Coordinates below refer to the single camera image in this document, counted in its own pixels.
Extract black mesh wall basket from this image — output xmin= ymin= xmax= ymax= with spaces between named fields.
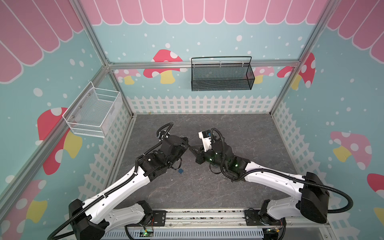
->
xmin=191 ymin=56 xmax=255 ymax=92

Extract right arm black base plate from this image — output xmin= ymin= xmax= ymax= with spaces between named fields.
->
xmin=244 ymin=209 xmax=285 ymax=227

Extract white wire wall basket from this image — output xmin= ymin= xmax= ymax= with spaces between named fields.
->
xmin=63 ymin=82 xmax=123 ymax=138

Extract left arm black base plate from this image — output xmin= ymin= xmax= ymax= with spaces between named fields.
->
xmin=151 ymin=210 xmax=167 ymax=227

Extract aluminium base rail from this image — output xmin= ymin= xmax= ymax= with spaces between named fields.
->
xmin=80 ymin=208 xmax=331 ymax=232

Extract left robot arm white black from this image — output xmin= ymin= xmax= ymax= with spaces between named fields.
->
xmin=48 ymin=122 xmax=189 ymax=240

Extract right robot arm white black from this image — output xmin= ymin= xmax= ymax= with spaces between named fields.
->
xmin=190 ymin=128 xmax=354 ymax=224

